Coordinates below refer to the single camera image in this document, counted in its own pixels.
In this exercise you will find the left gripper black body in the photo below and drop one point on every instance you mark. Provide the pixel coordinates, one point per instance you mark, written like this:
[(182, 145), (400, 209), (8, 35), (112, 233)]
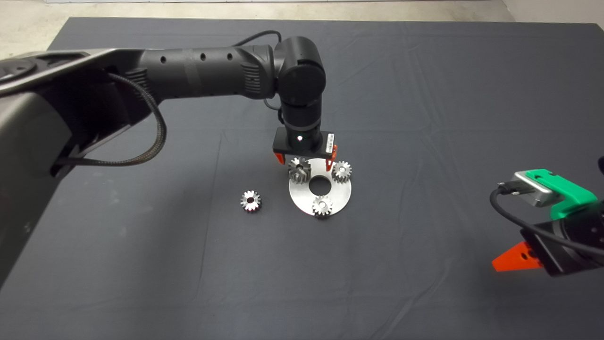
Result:
[(306, 141)]

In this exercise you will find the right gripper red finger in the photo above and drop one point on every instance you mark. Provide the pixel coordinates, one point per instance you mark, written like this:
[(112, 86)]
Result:
[(516, 259)]

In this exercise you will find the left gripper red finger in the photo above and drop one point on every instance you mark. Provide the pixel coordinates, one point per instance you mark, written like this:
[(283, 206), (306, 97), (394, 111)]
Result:
[(334, 153), (281, 158)]

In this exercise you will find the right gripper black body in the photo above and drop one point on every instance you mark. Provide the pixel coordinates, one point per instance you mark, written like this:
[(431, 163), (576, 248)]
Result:
[(552, 259)]

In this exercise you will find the tall large steel gear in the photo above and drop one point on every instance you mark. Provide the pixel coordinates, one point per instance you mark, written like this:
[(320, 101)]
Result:
[(298, 174)]

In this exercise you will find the small steel gear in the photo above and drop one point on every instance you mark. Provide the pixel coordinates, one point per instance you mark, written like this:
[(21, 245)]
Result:
[(244, 204), (317, 209), (337, 174)]

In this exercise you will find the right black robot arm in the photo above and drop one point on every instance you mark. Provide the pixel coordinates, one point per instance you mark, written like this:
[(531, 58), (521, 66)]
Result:
[(585, 226)]

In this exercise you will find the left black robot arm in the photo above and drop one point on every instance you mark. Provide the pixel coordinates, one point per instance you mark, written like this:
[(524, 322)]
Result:
[(207, 71)]

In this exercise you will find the round metal plate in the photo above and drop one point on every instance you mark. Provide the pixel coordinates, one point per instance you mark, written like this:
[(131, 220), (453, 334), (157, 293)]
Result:
[(342, 196)]

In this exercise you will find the dark grey table cloth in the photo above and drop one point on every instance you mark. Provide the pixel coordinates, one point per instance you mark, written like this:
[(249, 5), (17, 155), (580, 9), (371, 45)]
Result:
[(377, 283)]

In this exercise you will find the right wrist green camera mount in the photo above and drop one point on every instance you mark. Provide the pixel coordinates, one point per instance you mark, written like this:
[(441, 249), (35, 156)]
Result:
[(573, 198)]

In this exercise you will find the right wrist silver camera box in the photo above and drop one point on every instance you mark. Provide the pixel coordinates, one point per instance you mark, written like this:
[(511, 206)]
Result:
[(538, 193)]

